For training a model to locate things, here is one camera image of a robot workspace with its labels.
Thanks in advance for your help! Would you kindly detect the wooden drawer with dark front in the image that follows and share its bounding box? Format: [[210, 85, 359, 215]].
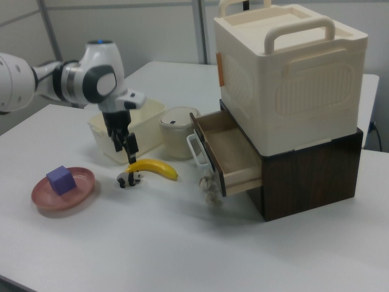
[[189, 109, 264, 197]]

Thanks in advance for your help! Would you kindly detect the pink round plate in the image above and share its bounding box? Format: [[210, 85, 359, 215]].
[[30, 166, 97, 212]]

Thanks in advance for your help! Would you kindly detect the yellow banana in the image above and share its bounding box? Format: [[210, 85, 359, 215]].
[[126, 158, 179, 182]]

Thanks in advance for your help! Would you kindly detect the orange latch on box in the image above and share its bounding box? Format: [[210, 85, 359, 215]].
[[216, 52, 225, 88]]

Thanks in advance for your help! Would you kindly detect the dark cable at wall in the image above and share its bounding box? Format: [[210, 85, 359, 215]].
[[368, 120, 382, 150]]

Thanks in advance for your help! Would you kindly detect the beige knotted rope toy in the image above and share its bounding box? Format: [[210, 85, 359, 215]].
[[198, 169, 222, 206]]

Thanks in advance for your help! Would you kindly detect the small white hanging basket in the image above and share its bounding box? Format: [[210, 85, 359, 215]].
[[186, 133, 218, 169]]

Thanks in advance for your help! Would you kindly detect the round cream lidded container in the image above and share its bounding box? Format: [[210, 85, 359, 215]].
[[159, 106, 202, 160]]

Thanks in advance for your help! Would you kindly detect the black and white panda toy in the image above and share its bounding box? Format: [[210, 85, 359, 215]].
[[115, 170, 145, 188]]

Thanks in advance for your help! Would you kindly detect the purple cube block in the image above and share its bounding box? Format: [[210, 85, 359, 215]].
[[46, 165, 77, 196]]

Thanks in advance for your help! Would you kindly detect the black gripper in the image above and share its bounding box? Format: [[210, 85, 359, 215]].
[[101, 108, 140, 165]]

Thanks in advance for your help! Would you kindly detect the dark wood drawer cabinet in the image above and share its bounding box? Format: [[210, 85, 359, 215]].
[[219, 99, 364, 223]]

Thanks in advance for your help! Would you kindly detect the cream open plastic bin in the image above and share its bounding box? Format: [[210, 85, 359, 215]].
[[88, 98, 167, 165]]

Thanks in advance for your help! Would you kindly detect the cream storage box with handles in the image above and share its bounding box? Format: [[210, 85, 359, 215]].
[[213, 0, 370, 158]]

